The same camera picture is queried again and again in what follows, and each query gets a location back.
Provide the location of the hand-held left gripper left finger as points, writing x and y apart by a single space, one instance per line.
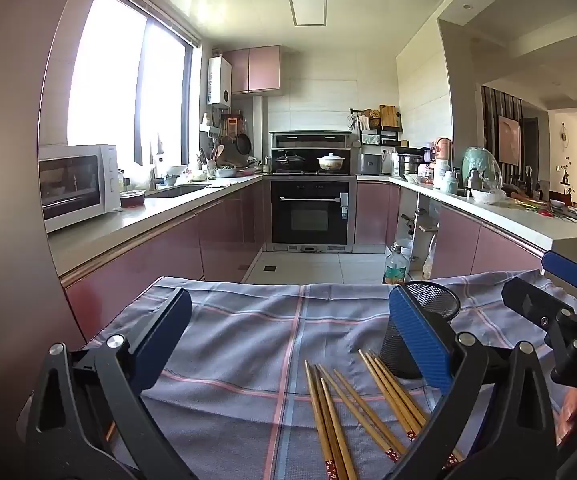
163 340

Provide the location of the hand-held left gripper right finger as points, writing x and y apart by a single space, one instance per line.
418 340

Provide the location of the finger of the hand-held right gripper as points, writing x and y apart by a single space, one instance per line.
528 300
563 267

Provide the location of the black mesh utensil holder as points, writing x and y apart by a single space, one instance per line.
441 302

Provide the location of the dining table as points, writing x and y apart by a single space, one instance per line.
568 214

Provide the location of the plastic oil bottle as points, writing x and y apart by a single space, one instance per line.
396 270

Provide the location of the pink lower cabinet run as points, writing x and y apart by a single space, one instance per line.
168 245
468 240

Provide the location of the grey plaid tablecloth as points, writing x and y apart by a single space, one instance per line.
248 340

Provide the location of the white bowl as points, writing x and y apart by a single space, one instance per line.
486 196

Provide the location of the teal food cover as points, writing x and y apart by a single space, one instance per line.
478 165

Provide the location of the teal lidded jar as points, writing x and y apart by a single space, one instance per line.
449 182

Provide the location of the dark red bowl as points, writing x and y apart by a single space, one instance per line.
132 200

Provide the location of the black built-in oven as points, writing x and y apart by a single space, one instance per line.
313 220

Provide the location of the steel sink faucet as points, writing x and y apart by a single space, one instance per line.
155 177

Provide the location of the pink thermos jug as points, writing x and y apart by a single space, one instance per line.
442 152

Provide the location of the white microwave oven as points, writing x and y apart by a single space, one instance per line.
106 175

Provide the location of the steel pressure cooker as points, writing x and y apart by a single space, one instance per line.
408 165

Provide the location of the silver countertop appliance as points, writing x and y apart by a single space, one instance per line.
370 164

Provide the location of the white ceramic pot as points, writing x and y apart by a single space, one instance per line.
332 162

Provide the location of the hanging frying pan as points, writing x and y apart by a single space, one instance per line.
243 144

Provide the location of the black pot glass lid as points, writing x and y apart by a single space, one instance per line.
290 161

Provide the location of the wooden cutting board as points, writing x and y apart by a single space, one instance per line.
388 116

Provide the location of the steel range hood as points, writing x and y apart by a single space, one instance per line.
311 139

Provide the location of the kitchen window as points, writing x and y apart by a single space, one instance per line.
113 85

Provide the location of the white water heater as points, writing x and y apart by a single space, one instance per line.
218 80

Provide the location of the pink upper cabinet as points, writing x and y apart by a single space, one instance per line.
263 67

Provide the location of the ceiling light panel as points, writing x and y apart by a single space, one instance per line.
308 7

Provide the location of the wall clock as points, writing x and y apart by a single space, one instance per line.
563 132

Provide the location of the framed wall picture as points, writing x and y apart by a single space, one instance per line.
508 140

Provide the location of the black wall rack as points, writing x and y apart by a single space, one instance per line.
386 135

